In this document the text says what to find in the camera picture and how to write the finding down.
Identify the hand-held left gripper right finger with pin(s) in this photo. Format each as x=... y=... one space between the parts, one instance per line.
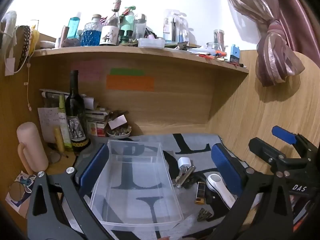
x=225 y=170

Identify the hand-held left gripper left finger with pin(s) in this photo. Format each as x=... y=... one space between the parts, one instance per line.
x=96 y=165

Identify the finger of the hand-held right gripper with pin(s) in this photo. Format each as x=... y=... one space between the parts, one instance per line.
x=283 y=134
x=262 y=148

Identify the white handheld device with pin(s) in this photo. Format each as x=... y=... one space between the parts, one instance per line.
x=220 y=187

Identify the silver metal cylinder tool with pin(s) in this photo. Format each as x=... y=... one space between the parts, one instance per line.
x=183 y=177

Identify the dark round patterned disc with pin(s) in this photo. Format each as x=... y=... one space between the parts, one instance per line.
x=204 y=214

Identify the clear plastic storage box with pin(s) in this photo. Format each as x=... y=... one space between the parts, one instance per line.
x=135 y=205

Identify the bowl of small stones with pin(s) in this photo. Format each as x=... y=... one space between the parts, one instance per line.
x=118 y=132

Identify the white charger plug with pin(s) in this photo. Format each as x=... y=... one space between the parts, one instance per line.
x=184 y=162

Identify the stack of books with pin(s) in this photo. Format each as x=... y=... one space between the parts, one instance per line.
x=96 y=122

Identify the yellow tube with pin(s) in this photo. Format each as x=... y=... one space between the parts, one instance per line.
x=59 y=140

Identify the white card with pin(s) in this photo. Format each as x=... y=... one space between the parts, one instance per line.
x=117 y=122

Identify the slim green bottle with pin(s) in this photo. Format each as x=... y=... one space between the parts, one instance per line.
x=62 y=120

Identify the dark wine bottle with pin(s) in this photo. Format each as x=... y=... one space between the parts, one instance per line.
x=75 y=110

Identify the white note paper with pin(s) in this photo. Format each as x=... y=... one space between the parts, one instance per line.
x=47 y=122

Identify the pink cylindrical mug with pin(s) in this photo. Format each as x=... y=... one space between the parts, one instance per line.
x=31 y=145

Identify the pink striped curtain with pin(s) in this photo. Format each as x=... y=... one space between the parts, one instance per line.
x=275 y=55

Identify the rolled newspaper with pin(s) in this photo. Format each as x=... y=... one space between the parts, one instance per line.
x=50 y=95

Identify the round cork disc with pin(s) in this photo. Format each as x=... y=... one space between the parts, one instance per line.
x=16 y=191

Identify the orange sticky note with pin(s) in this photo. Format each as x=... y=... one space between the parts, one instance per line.
x=130 y=83

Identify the small blue box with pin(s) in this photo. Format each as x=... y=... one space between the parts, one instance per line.
x=235 y=53

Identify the pink sticky note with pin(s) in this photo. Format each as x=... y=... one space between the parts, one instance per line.
x=86 y=71

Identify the green sticky note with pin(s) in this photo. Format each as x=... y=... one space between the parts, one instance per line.
x=127 y=71

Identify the pile of pens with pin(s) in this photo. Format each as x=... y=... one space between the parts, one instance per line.
x=210 y=53

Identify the glass jar with sticks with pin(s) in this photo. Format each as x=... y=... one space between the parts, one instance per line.
x=218 y=40

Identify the wooden shelf board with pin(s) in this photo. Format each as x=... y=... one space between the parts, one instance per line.
x=140 y=55

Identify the patterned glass bottle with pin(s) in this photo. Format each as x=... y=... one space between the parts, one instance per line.
x=91 y=36

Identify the clear bottle with label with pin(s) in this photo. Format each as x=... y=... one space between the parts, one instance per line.
x=109 y=35

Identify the white tag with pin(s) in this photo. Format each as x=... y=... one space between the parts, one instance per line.
x=9 y=66

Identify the clear lidded plastic container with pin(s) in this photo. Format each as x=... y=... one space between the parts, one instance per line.
x=151 y=43

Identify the blue liquid bottle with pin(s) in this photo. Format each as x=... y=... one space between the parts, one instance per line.
x=73 y=27

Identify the patterned headband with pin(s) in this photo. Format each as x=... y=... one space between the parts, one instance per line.
x=26 y=42

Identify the clear jar with metal lid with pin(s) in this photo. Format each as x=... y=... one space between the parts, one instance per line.
x=140 y=27

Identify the green spray bottle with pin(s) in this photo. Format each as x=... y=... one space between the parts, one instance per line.
x=128 y=22

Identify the clear blister package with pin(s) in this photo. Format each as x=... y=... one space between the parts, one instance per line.
x=175 y=27

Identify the white hanging bag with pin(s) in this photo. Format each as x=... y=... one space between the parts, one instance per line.
x=8 y=27

